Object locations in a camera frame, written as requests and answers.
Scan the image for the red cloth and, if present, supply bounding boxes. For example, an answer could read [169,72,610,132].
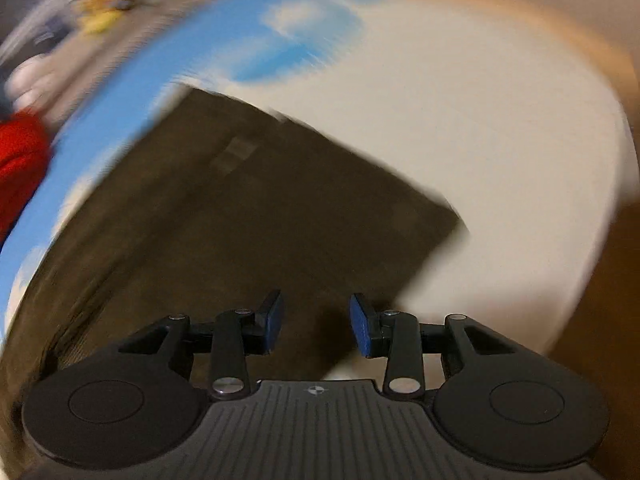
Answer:
[0,110,53,246]

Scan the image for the dark brown towel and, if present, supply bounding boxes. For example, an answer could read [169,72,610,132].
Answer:
[42,85,471,391]

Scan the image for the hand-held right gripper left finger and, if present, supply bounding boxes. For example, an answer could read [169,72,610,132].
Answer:
[117,289,285,402]

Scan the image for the yellow plush toy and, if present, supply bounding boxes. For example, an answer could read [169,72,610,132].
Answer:
[75,0,153,35]

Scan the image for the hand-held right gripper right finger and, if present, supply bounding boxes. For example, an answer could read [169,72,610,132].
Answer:
[349,293,523,401]

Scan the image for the white cloth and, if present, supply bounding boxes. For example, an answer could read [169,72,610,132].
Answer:
[7,52,58,108]

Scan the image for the blue cloud print blanket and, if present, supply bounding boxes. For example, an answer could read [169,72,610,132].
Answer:
[0,0,638,381]

